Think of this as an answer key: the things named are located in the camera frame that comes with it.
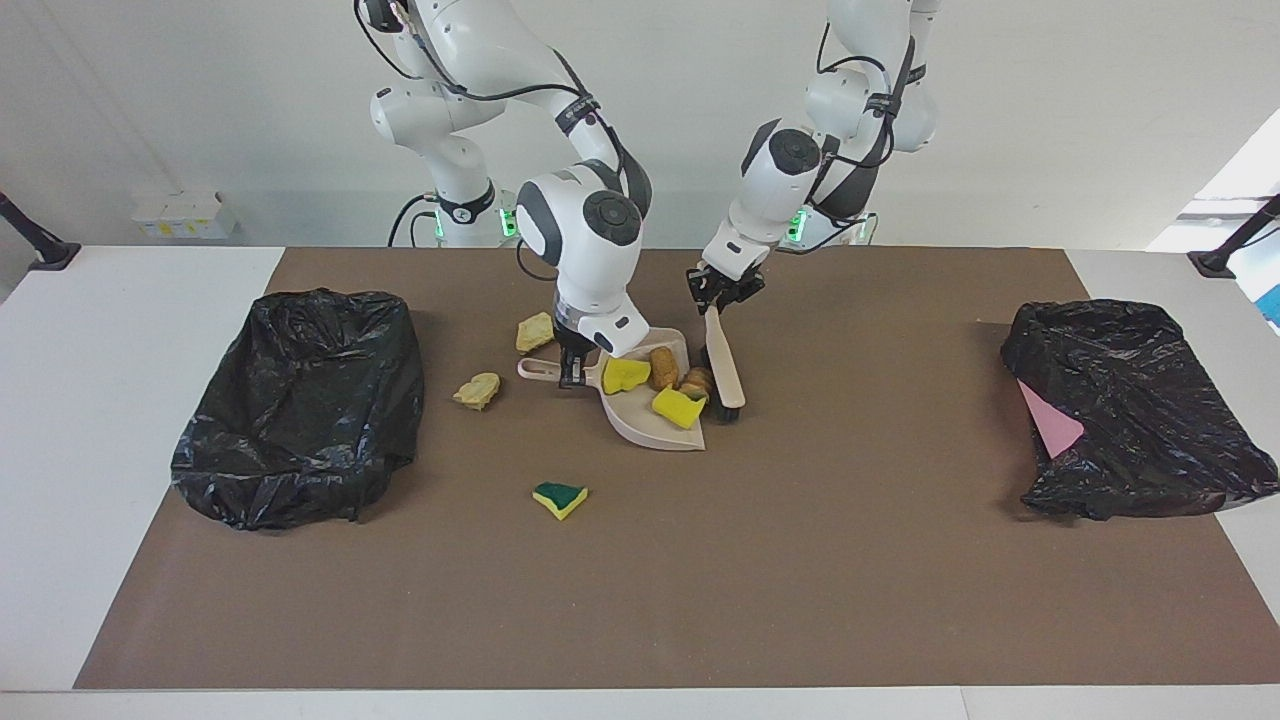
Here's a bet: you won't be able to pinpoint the irregular yellow sponge piece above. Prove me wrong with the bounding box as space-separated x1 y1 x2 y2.
603 357 652 395

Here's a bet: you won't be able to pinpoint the beige hand brush black bristles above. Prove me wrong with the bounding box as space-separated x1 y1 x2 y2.
700 305 747 421

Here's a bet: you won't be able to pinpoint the beige plastic dustpan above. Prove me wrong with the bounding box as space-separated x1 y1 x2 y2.
517 328 709 452

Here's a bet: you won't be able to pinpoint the oval ridged tan food piece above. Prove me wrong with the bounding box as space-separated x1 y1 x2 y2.
453 372 502 412

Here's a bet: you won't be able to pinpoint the notched yellow sponge piece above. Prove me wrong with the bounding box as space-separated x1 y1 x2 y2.
652 387 707 430

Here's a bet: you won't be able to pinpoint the green and yellow sponge piece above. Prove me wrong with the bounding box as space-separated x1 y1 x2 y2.
532 482 589 522

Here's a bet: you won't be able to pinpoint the black trash bag bin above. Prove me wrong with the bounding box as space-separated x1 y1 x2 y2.
170 288 426 531

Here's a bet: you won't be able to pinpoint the pink bin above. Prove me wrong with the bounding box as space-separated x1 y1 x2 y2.
1018 380 1086 459

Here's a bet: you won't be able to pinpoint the black bag over pink bin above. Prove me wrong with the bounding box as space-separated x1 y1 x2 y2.
1000 298 1280 521

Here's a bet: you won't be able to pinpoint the brown table mat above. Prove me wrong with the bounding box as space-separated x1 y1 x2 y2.
75 247 1280 691

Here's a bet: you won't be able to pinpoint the black right base cable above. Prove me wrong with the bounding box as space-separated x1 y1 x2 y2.
388 192 441 248

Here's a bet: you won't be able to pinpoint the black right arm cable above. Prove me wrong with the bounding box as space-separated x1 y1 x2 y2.
352 0 641 283

